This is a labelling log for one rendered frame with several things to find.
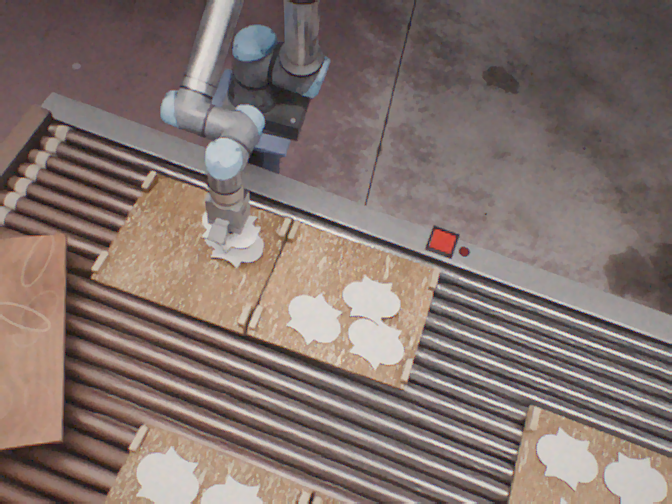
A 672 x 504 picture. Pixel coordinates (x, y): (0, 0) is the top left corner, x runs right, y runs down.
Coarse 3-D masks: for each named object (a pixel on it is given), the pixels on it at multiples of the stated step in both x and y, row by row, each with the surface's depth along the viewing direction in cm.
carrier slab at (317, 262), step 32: (288, 256) 178; (320, 256) 179; (352, 256) 180; (384, 256) 180; (288, 288) 174; (320, 288) 174; (416, 288) 177; (288, 320) 169; (352, 320) 171; (384, 320) 172; (416, 320) 173; (320, 352) 166; (384, 384) 165
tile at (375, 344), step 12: (360, 324) 170; (372, 324) 170; (384, 324) 170; (360, 336) 168; (372, 336) 168; (384, 336) 169; (396, 336) 169; (360, 348) 167; (372, 348) 167; (384, 348) 167; (396, 348) 168; (372, 360) 166; (384, 360) 166; (396, 360) 166
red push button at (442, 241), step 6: (438, 234) 186; (444, 234) 186; (432, 240) 185; (438, 240) 185; (444, 240) 185; (450, 240) 185; (432, 246) 184; (438, 246) 184; (444, 246) 184; (450, 246) 185; (450, 252) 184
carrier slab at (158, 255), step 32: (160, 192) 184; (192, 192) 185; (128, 224) 178; (160, 224) 179; (192, 224) 180; (256, 224) 182; (128, 256) 174; (160, 256) 175; (192, 256) 175; (128, 288) 170; (160, 288) 171; (192, 288) 171; (224, 288) 172; (256, 288) 173; (224, 320) 168
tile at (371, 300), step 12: (348, 288) 174; (360, 288) 174; (372, 288) 174; (384, 288) 175; (348, 300) 172; (360, 300) 172; (372, 300) 173; (384, 300) 173; (396, 300) 173; (360, 312) 171; (372, 312) 171; (384, 312) 171; (396, 312) 171
